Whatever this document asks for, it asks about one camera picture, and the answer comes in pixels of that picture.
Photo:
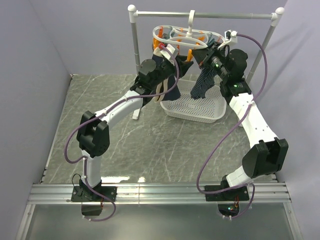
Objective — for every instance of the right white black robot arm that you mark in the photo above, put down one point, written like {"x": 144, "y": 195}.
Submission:
{"x": 267, "y": 152}

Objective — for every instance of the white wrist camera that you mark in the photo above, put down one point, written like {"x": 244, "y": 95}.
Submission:
{"x": 230, "y": 39}
{"x": 168, "y": 51}

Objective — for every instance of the white round clip hanger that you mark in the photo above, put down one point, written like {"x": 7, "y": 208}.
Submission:
{"x": 188, "y": 37}

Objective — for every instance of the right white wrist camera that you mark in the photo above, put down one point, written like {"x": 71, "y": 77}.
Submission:
{"x": 230, "y": 39}

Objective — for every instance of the white perforated laundry basket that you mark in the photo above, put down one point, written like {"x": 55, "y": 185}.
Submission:
{"x": 203, "y": 110}

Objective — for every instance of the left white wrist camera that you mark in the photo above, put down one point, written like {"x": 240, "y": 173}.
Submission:
{"x": 168, "y": 51}

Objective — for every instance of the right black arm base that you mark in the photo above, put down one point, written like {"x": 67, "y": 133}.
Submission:
{"x": 229, "y": 201}

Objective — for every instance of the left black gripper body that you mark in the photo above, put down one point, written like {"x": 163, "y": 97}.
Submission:
{"x": 166, "y": 70}

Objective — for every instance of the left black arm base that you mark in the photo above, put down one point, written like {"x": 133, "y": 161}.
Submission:
{"x": 92, "y": 203}

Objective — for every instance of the white metal clothes rack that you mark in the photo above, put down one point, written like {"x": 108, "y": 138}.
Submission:
{"x": 194, "y": 71}

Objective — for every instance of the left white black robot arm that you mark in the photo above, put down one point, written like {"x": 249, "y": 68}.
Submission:
{"x": 93, "y": 134}

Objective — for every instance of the aluminium mounting rail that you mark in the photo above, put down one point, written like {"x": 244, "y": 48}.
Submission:
{"x": 149, "y": 193}

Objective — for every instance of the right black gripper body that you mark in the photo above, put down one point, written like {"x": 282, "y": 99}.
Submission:
{"x": 217, "y": 62}

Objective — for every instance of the navy blue underwear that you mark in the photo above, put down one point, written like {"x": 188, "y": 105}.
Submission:
{"x": 174, "y": 94}

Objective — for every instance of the striped hanging underwear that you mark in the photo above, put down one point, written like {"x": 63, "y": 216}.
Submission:
{"x": 204, "y": 82}

